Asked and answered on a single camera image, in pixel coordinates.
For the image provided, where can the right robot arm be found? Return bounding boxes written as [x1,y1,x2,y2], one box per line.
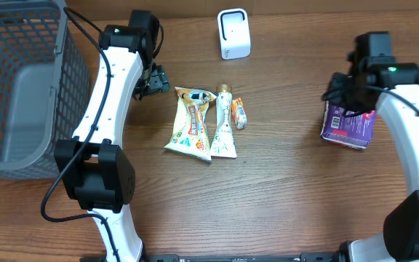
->
[321,31,419,261]

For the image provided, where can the small orange candy pack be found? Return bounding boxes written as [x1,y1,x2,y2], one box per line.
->
[231,98,247,130]

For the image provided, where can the red purple tissue pack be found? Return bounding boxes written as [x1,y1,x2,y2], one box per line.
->
[320,102,377,149]

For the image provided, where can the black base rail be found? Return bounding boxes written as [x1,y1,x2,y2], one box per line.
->
[141,252,347,262]

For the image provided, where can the cream snack bag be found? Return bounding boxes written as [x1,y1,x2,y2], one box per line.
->
[164,86,217,162]

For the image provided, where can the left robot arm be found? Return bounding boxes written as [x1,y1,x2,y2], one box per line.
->
[54,10,169,261]

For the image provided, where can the white cream tube gold cap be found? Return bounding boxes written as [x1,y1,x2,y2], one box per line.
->
[210,84,237,159]

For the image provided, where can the grey plastic shopping basket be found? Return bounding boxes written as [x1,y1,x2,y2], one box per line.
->
[0,1,90,179]

